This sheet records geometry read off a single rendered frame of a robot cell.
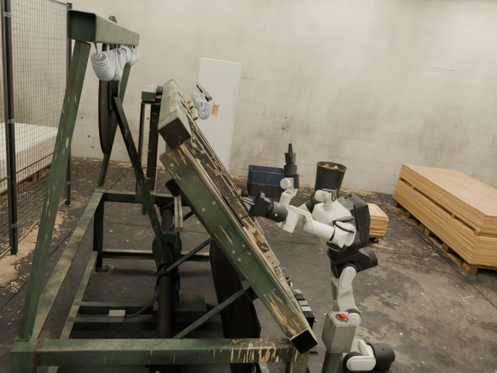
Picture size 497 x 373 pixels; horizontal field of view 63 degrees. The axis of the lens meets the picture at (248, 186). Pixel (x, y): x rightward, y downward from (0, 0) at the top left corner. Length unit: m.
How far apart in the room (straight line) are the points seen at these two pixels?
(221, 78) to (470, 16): 4.61
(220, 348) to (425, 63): 6.91
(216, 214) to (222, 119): 4.43
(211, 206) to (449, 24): 7.10
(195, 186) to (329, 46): 6.17
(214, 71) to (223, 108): 0.53
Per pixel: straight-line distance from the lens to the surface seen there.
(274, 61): 7.49
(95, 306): 3.47
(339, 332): 2.23
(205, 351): 2.11
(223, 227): 1.77
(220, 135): 6.15
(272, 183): 6.75
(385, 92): 7.98
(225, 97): 6.07
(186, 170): 1.67
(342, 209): 2.46
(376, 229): 5.76
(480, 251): 5.71
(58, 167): 1.73
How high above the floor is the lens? 2.12
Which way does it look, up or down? 17 degrees down
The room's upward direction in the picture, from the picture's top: 8 degrees clockwise
